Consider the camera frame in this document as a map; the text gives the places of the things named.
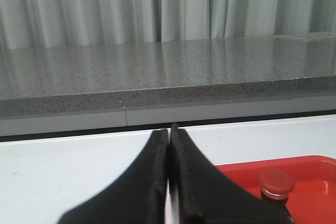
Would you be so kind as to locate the red plastic tray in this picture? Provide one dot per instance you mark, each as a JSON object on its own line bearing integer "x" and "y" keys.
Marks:
{"x": 313, "y": 198}

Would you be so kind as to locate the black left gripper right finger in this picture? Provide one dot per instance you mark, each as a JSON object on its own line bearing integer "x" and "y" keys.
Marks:
{"x": 205, "y": 195}

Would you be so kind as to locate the pale grey curtain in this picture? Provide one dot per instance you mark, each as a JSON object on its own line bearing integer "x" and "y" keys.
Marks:
{"x": 51, "y": 23}

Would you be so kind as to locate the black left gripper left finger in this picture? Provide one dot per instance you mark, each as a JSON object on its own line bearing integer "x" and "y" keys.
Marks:
{"x": 137, "y": 196}

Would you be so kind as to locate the grey stone counter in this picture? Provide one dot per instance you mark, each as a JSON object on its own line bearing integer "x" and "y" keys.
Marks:
{"x": 95, "y": 87}

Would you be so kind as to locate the red mushroom push button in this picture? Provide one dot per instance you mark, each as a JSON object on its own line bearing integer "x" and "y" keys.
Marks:
{"x": 275, "y": 186}

